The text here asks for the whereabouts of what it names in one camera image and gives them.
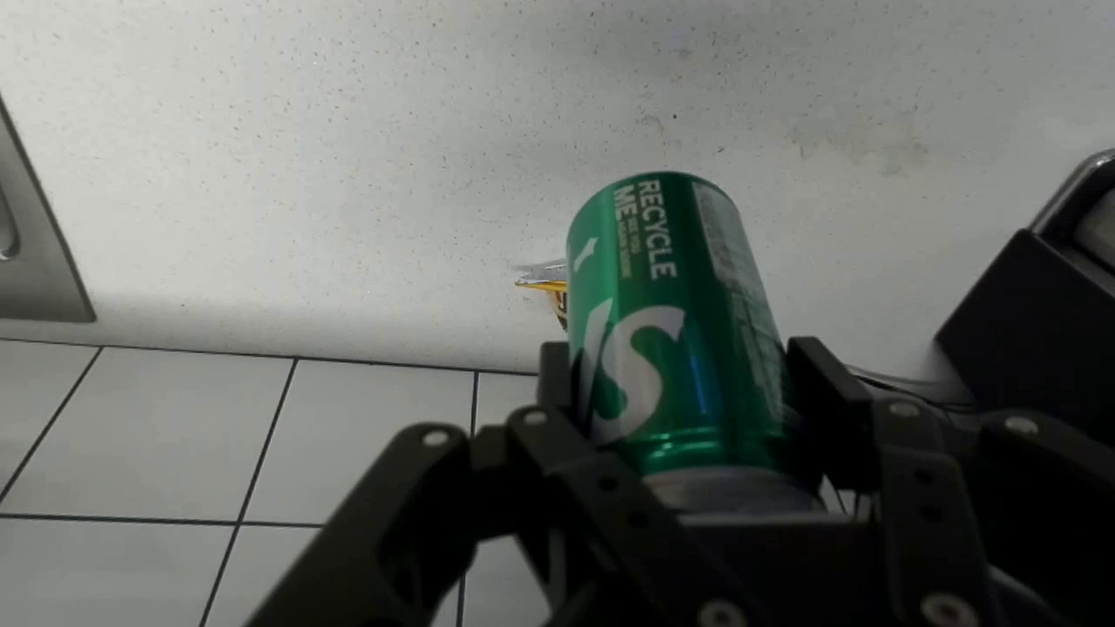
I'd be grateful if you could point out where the black coffee maker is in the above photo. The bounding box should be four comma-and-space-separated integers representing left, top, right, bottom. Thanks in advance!
931, 146, 1115, 444

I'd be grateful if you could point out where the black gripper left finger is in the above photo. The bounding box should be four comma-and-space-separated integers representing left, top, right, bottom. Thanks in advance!
243, 336, 710, 627

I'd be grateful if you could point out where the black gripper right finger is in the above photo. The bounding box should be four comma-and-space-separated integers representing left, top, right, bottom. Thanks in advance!
784, 333, 1115, 627

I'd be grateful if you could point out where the green soda can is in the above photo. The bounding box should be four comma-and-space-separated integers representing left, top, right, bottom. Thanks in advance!
562, 171, 818, 514

